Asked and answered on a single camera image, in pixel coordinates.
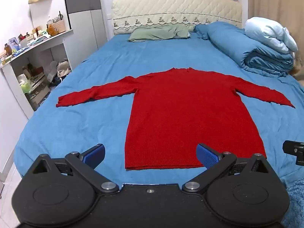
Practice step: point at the green pillow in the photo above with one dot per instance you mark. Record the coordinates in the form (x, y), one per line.
(156, 33)

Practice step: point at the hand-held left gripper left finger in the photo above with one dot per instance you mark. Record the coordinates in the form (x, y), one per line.
(96, 155)

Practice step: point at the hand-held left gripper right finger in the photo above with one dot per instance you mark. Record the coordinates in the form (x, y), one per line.
(206, 155)

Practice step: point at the bed with blue sheet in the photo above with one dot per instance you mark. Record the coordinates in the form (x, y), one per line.
(95, 64)

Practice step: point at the beige curtain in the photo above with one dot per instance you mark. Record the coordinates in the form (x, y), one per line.
(275, 2)

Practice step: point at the blue fluffy rug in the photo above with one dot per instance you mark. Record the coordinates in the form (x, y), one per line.
(295, 204)

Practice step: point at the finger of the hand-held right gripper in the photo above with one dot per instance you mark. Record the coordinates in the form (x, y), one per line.
(293, 148)

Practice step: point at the beige cloth bag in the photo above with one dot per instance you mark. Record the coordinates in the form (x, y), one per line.
(63, 68)

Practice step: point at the light blue blanket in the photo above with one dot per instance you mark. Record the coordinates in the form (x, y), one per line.
(268, 33)

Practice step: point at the white and grey wardrobe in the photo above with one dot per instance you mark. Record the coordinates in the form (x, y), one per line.
(83, 9)

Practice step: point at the white desk with shelves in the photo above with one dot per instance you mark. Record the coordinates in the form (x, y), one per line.
(54, 42)

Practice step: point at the rolled blue duvet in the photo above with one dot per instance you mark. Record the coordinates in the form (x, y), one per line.
(235, 45)

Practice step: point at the small brown teddy bear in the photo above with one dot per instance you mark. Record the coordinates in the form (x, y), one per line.
(52, 30)

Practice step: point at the brown bottle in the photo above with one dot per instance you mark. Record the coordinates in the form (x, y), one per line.
(7, 49)

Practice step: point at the red knitted sweater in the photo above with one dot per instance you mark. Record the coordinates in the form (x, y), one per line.
(178, 114)

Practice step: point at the woven basket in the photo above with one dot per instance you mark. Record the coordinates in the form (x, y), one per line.
(59, 26)

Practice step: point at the cream quilted headboard cover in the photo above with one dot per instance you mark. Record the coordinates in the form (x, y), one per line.
(175, 7)

